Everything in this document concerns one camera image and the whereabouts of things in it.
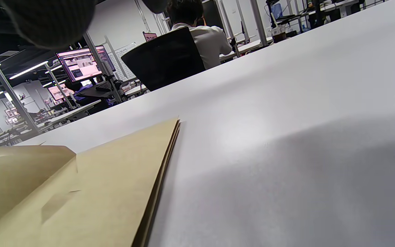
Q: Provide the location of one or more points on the person's right hand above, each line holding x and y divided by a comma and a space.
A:
50, 20

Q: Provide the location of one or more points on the computer monitor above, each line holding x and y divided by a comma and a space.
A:
106, 56
79, 65
58, 92

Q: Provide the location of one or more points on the black keyboard tray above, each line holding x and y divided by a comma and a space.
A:
96, 91

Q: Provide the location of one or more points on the white desk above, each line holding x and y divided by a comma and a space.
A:
70, 113
249, 46

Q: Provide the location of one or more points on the small tablet screen on stand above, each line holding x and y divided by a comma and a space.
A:
150, 36

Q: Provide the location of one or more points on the black office chair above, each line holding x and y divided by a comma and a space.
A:
165, 61

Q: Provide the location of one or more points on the plastic cup of dark drink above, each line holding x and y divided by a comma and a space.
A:
279, 34

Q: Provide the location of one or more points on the aluminium frame post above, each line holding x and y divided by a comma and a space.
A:
96, 51
9, 85
257, 20

